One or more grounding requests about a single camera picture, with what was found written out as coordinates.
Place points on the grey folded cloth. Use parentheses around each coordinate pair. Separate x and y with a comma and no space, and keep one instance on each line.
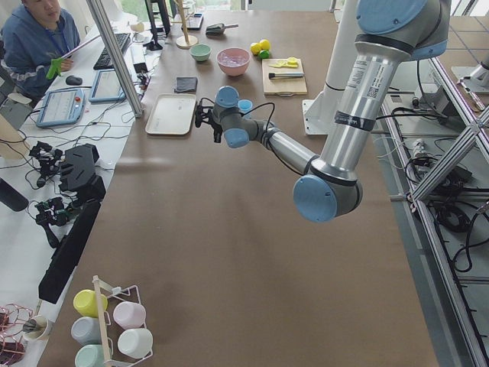
(186,84)

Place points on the light blue plastic cup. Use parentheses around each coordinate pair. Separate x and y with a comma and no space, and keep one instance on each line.
(245,106)

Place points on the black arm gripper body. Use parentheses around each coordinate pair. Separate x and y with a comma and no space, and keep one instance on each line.
(217,131)

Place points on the wooden cup tree stand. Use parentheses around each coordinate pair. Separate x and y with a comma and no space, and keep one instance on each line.
(187,40)

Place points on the white cup in rack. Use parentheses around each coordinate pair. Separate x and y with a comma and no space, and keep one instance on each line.
(135,343)

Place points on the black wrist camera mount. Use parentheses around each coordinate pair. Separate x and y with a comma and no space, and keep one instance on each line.
(203,114)

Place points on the bamboo cutting board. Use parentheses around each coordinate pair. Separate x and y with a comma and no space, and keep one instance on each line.
(283,87)

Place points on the yellow cup in rack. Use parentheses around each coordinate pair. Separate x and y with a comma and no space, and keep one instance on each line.
(85,303)

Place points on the pink cup in rack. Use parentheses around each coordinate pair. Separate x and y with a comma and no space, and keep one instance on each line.
(129,315)

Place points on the blue teach pendant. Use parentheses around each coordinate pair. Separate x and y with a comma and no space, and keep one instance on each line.
(106,88)
(61,107)

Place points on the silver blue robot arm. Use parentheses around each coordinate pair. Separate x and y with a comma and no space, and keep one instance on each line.
(391,32)

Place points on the person in blue hoodie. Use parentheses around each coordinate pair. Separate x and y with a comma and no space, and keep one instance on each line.
(36,33)

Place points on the white camera post base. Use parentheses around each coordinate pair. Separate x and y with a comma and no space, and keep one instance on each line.
(319,113)

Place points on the pink bowl of ice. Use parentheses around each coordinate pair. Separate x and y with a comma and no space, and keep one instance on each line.
(233,61)

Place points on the green lime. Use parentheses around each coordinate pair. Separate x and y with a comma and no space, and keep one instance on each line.
(264,54)

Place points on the green ceramic bowl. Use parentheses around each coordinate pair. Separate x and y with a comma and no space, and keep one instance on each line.
(200,52)

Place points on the grey cup in rack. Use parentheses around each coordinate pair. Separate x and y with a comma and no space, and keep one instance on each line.
(86,331)

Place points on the aluminium frame post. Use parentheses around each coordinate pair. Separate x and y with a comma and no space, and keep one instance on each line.
(105,29)

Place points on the beige rabbit tray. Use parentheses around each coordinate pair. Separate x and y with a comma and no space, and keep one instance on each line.
(172,114)

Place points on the mint cup in rack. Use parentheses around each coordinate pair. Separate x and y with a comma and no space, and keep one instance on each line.
(90,356)

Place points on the lemon slice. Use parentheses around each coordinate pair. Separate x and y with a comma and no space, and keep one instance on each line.
(292,60)

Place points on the yellow lemon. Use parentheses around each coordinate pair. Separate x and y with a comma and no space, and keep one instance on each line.
(264,44)
(255,48)

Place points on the white wire cup rack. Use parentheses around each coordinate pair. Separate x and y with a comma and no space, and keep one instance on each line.
(108,297)

